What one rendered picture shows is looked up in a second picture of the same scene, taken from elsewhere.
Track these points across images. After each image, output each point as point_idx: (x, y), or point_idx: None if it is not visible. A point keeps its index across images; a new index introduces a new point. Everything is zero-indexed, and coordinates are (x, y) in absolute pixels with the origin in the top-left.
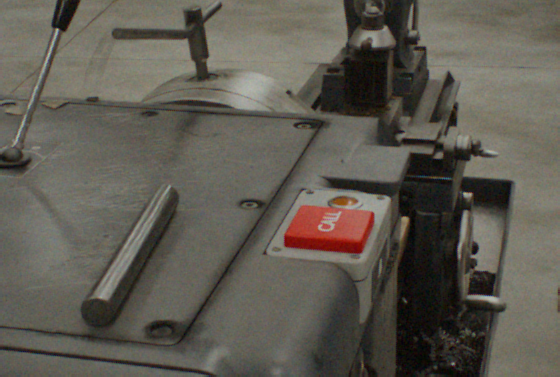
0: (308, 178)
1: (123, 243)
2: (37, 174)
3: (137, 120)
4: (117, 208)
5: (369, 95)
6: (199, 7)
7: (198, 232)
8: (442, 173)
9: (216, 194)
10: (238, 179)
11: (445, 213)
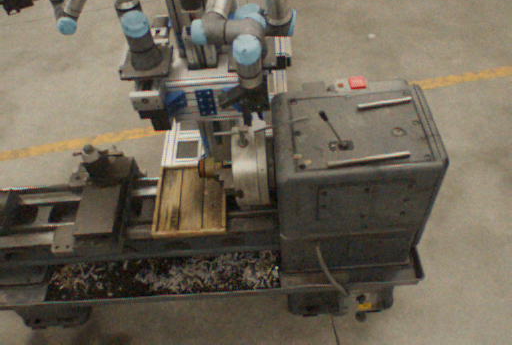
0: (329, 93)
1: (388, 101)
2: (349, 137)
3: (303, 134)
4: (361, 116)
5: (107, 165)
6: (241, 126)
7: (365, 101)
8: (128, 159)
9: (345, 104)
10: (335, 103)
11: (137, 165)
